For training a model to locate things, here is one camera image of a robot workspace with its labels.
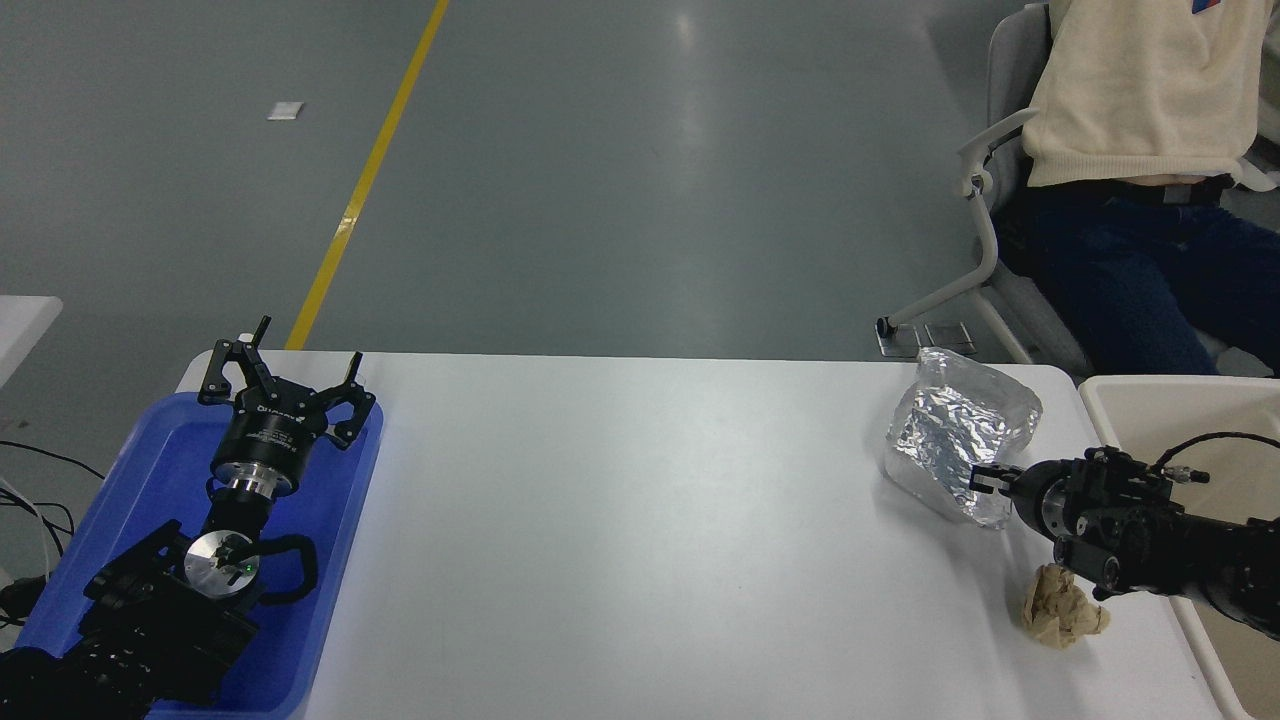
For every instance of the metal floor plate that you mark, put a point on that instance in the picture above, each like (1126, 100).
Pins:
(900, 342)
(950, 334)

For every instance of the large pale bin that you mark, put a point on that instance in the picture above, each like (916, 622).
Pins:
(1130, 410)

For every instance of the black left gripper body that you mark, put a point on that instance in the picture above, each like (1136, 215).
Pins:
(271, 430)

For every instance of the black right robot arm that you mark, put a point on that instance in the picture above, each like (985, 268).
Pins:
(1150, 540)

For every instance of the blue plastic tray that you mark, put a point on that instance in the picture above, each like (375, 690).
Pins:
(150, 470)

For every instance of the person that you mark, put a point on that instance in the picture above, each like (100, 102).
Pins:
(1140, 90)

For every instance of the white side table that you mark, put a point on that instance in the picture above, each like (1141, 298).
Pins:
(22, 325)

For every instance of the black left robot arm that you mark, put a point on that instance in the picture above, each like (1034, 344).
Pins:
(150, 610)

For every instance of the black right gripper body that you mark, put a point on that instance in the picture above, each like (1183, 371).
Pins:
(1028, 492)

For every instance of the crumpled tan paper ball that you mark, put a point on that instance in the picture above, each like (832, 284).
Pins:
(1058, 615)

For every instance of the grey office chair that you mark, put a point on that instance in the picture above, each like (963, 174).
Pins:
(1010, 60)

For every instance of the foil tray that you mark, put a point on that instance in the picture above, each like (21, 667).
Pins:
(950, 430)

